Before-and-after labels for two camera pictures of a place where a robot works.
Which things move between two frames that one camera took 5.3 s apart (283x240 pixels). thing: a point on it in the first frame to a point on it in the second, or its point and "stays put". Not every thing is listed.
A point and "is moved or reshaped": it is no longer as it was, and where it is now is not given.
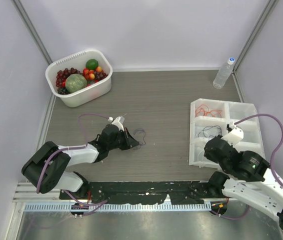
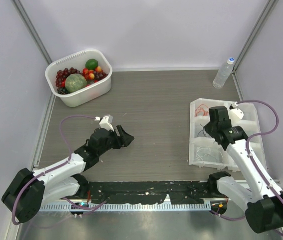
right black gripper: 206,154 to 208,129
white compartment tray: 209,118 stays put
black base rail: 134,193 stays put
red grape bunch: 62,75 stays put
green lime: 91,64 stays put
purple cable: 221,129 is moved or reshaped
